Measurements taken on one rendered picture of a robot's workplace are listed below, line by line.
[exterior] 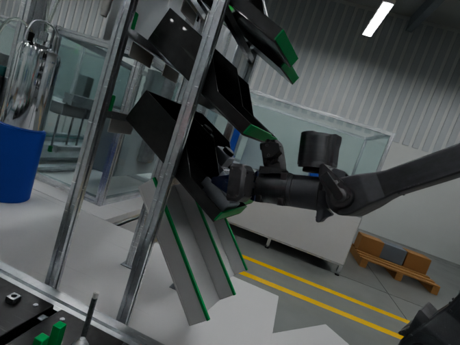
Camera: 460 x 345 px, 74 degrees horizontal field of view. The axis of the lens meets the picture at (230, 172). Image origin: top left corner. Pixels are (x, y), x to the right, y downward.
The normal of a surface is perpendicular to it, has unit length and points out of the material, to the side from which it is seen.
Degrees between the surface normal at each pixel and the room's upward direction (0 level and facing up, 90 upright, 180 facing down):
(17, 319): 0
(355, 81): 90
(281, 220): 90
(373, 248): 90
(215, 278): 90
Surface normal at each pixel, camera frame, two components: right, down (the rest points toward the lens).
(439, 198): -0.18, 0.07
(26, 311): 0.32, -0.94
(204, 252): -0.39, -0.01
